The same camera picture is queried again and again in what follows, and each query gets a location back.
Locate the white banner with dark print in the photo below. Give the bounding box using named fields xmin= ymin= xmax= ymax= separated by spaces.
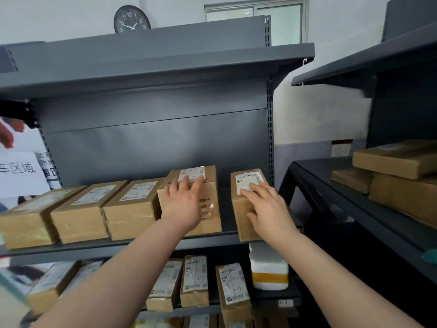
xmin=36 ymin=151 xmax=63 ymax=190

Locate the dark brown cardboard box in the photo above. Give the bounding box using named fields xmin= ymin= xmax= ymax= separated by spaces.
xmin=253 ymin=299 xmax=301 ymax=328

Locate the taped cardboard parcel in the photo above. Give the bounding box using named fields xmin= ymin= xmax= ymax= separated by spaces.
xmin=59 ymin=259 xmax=104 ymax=298
xmin=27 ymin=260 xmax=82 ymax=315

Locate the person's right forearm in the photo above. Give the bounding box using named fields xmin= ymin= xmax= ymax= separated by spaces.
xmin=273 ymin=232 xmax=426 ymax=328

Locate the flat cardboard parcel white label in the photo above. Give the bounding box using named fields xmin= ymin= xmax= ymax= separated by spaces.
xmin=0 ymin=185 xmax=86 ymax=250
xmin=102 ymin=177 xmax=166 ymax=241
xmin=50 ymin=180 xmax=129 ymax=244

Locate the person's right hand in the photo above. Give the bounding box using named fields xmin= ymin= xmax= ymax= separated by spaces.
xmin=240 ymin=182 xmax=300 ymax=249

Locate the person's left hand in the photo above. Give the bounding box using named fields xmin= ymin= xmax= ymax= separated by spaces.
xmin=160 ymin=175 xmax=206 ymax=235

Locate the large plain cardboard box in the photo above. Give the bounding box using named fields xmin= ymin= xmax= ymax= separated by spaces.
xmin=352 ymin=139 xmax=437 ymax=180
xmin=368 ymin=173 xmax=437 ymax=230

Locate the person's left forearm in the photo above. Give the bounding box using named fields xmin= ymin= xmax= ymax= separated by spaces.
xmin=31 ymin=218 xmax=194 ymax=328

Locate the tall printed cardboard box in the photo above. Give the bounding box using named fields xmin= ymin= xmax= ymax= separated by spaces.
xmin=157 ymin=165 xmax=223 ymax=237

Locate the window with white frame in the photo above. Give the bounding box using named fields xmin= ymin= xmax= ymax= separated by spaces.
xmin=204 ymin=0 xmax=310 ymax=47

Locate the narrow cardboard box white label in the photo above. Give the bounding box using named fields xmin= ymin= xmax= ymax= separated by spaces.
xmin=230 ymin=169 xmax=271 ymax=242

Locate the black metal shelf rack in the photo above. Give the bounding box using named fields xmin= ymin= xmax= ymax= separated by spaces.
xmin=279 ymin=0 xmax=437 ymax=328

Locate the round dark wall clock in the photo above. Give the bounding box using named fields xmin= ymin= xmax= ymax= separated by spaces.
xmin=113 ymin=5 xmax=152 ymax=34

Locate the small cardboard parcel handwritten label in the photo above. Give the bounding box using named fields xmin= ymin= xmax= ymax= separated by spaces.
xmin=180 ymin=255 xmax=210 ymax=308
xmin=146 ymin=258 xmax=184 ymax=313
xmin=215 ymin=262 xmax=253 ymax=325

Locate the white sign with grey characters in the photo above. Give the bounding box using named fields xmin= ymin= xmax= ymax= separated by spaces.
xmin=0 ymin=151 xmax=52 ymax=199

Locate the white foam box yellow tape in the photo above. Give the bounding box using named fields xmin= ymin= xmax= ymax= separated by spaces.
xmin=249 ymin=242 xmax=289 ymax=291

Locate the small plain cardboard box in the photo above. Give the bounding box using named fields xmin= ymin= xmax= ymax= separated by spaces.
xmin=330 ymin=168 xmax=374 ymax=195

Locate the dark grey metal shelf unit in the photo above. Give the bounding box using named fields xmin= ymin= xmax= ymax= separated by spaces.
xmin=0 ymin=15 xmax=315 ymax=328

